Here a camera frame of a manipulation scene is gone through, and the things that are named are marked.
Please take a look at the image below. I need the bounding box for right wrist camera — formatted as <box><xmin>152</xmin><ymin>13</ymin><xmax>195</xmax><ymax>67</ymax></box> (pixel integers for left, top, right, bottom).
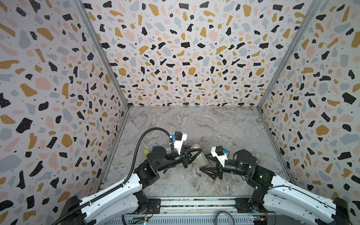
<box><xmin>211</xmin><ymin>146</ymin><xmax>228</xmax><ymax>167</ymax></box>

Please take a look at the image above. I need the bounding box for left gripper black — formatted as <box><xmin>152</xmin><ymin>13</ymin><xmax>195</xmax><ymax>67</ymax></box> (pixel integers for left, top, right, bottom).
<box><xmin>156</xmin><ymin>145</ymin><xmax>201</xmax><ymax>173</ymax></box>

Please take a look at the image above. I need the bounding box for white remote control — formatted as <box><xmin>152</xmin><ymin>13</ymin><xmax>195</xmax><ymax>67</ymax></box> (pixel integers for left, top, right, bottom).
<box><xmin>191</xmin><ymin>144</ymin><xmax>210</xmax><ymax>168</ymax></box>

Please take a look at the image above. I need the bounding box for perforated metal cover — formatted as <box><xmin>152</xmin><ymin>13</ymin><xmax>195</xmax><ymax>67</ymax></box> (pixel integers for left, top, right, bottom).
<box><xmin>123</xmin><ymin>216</ymin><xmax>255</xmax><ymax>225</ymax></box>

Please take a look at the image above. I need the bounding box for green cube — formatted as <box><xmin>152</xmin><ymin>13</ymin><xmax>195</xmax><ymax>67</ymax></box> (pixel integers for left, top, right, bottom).
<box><xmin>143</xmin><ymin>149</ymin><xmax>150</xmax><ymax>156</ymax></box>

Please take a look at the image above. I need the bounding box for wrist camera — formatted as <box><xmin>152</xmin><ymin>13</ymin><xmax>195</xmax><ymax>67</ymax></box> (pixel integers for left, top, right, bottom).
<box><xmin>169</xmin><ymin>131</ymin><xmax>188</xmax><ymax>155</ymax></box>
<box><xmin>211</xmin><ymin>146</ymin><xmax>228</xmax><ymax>167</ymax></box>

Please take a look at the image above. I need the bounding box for grey cable loop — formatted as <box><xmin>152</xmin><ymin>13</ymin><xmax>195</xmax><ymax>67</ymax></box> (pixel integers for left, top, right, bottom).
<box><xmin>213</xmin><ymin>210</ymin><xmax>235</xmax><ymax>225</ymax></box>

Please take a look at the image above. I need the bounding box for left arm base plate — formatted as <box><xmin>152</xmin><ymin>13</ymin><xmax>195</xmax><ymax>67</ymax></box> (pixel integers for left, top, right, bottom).
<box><xmin>135</xmin><ymin>198</ymin><xmax>161</xmax><ymax>215</ymax></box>

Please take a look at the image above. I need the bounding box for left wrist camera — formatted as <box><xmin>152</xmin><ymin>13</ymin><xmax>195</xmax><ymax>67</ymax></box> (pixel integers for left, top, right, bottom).
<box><xmin>169</xmin><ymin>131</ymin><xmax>188</xmax><ymax>155</ymax></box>

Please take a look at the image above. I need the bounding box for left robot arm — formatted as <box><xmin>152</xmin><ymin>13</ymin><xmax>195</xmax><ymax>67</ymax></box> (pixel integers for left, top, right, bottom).
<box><xmin>54</xmin><ymin>146</ymin><xmax>202</xmax><ymax>225</ymax></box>

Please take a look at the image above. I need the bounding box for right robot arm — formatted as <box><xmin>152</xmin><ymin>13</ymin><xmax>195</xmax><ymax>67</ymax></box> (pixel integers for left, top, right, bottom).
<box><xmin>200</xmin><ymin>146</ymin><xmax>351</xmax><ymax>225</ymax></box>

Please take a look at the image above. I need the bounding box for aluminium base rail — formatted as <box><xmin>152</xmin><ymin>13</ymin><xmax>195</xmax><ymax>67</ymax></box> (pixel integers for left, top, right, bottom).
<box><xmin>148</xmin><ymin>196</ymin><xmax>281</xmax><ymax>217</ymax></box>

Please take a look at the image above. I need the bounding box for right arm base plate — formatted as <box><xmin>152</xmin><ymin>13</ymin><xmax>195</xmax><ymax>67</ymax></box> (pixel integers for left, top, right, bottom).
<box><xmin>234</xmin><ymin>197</ymin><xmax>266</xmax><ymax>213</ymax></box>

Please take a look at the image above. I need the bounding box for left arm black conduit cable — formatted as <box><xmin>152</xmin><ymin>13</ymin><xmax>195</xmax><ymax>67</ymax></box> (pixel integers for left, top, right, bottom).
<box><xmin>50</xmin><ymin>127</ymin><xmax>172</xmax><ymax>225</ymax></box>

